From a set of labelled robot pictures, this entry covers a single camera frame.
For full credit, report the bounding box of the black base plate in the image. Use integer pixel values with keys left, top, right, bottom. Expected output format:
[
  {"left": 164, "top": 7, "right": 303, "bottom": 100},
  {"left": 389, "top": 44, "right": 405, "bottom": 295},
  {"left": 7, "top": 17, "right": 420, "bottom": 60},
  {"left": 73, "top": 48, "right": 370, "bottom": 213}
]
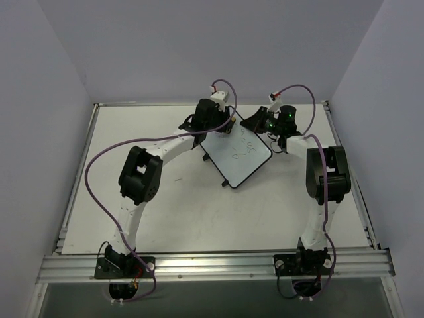
[
  {"left": 273, "top": 254, "right": 333, "bottom": 276},
  {"left": 93, "top": 256, "right": 156, "bottom": 280}
]

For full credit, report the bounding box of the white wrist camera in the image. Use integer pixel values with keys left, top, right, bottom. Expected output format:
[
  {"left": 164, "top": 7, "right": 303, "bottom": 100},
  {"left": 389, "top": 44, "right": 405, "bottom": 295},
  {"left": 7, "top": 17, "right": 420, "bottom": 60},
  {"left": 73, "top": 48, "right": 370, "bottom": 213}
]
[
  {"left": 268, "top": 93, "right": 283, "bottom": 113},
  {"left": 209, "top": 91, "right": 230, "bottom": 109}
]

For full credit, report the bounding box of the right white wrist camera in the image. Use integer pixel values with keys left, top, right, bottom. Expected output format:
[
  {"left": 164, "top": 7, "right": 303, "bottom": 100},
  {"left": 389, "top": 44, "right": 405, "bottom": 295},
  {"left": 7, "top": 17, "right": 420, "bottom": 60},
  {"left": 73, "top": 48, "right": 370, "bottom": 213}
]
[{"left": 268, "top": 93, "right": 283, "bottom": 113}]

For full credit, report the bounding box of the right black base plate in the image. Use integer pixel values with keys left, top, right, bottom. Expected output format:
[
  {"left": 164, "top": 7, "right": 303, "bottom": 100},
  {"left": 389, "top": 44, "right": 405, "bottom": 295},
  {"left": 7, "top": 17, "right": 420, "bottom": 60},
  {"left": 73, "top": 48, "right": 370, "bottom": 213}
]
[{"left": 273, "top": 254, "right": 333, "bottom": 276}]

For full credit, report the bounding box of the black thin cable right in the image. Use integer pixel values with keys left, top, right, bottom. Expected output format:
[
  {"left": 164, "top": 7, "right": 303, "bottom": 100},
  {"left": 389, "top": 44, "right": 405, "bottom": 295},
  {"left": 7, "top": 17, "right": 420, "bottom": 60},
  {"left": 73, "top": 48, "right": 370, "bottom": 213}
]
[{"left": 276, "top": 254, "right": 332, "bottom": 301}]

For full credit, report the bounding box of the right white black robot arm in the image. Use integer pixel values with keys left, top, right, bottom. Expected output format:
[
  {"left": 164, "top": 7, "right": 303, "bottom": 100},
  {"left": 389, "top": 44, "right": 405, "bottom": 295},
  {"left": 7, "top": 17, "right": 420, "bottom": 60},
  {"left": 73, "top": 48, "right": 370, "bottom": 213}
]
[{"left": 240, "top": 105, "right": 351, "bottom": 274}]

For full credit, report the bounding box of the aluminium front rail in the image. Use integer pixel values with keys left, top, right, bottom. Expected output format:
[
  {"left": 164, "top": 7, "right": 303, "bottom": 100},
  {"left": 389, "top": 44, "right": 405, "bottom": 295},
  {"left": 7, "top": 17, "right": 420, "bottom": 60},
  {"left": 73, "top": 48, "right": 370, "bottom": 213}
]
[{"left": 36, "top": 248, "right": 395, "bottom": 284}]

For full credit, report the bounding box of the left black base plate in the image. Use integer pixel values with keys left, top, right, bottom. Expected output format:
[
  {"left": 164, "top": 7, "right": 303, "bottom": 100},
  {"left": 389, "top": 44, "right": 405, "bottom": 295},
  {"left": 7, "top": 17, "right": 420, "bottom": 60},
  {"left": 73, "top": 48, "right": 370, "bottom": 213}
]
[{"left": 93, "top": 256, "right": 156, "bottom": 280}]

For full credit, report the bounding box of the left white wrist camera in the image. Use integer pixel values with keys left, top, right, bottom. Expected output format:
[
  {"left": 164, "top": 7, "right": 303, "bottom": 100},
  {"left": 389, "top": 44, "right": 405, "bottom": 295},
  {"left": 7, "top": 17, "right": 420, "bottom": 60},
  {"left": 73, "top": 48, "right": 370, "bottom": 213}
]
[{"left": 209, "top": 91, "right": 230, "bottom": 109}]

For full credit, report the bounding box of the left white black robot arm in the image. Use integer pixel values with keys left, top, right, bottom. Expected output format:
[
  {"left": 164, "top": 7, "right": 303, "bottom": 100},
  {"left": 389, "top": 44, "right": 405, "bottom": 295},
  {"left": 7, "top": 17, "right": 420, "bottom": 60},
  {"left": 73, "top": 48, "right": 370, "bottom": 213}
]
[{"left": 105, "top": 99, "right": 235, "bottom": 278}]

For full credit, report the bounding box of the yellow sponge eraser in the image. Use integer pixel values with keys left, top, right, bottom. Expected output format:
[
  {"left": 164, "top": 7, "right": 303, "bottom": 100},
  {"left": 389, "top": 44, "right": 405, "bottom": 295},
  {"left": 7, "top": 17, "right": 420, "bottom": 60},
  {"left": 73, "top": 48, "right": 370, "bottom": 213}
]
[{"left": 227, "top": 117, "right": 236, "bottom": 134}]

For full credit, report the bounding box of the small whiteboard black frame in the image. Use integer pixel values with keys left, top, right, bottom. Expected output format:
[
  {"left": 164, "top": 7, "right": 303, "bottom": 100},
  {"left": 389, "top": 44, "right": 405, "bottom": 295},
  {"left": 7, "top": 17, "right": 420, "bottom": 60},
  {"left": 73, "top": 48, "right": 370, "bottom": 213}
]
[{"left": 201, "top": 113, "right": 272, "bottom": 189}]

